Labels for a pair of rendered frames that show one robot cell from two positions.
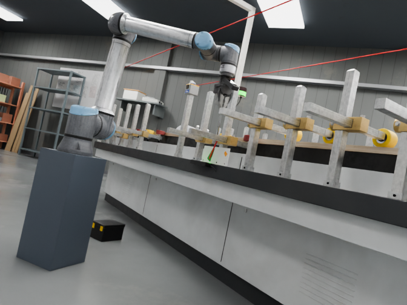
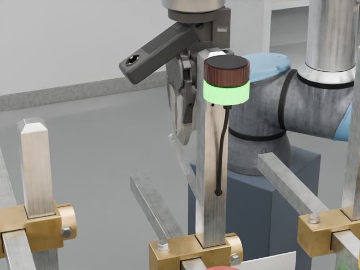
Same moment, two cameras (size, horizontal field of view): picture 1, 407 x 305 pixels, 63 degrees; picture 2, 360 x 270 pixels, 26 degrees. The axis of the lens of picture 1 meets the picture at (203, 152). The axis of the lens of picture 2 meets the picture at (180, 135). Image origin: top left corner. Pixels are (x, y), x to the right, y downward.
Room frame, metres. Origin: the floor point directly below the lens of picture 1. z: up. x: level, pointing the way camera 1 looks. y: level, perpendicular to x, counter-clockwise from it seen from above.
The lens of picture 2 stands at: (2.11, -1.08, 1.52)
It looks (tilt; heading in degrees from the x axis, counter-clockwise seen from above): 25 degrees down; 104
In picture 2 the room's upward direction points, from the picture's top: straight up
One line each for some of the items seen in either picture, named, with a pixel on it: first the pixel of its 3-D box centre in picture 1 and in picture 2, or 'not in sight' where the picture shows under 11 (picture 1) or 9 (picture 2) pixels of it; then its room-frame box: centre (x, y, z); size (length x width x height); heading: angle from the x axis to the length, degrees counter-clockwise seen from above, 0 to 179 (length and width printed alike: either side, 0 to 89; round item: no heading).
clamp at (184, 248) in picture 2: (227, 140); (196, 257); (1.90, -0.12, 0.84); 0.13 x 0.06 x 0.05; 33
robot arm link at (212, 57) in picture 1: (211, 52); not in sight; (1.89, 0.07, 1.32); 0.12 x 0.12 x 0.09; 77
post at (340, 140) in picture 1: (341, 129); not in sight; (1.29, -0.51, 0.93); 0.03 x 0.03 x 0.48; 33
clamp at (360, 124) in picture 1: (348, 124); not in sight; (1.27, -0.52, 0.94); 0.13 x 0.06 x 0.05; 33
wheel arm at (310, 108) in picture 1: (350, 123); not in sight; (1.25, -0.52, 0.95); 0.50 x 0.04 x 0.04; 123
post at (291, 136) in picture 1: (291, 137); not in sight; (1.50, -0.37, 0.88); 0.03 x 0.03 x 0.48; 33
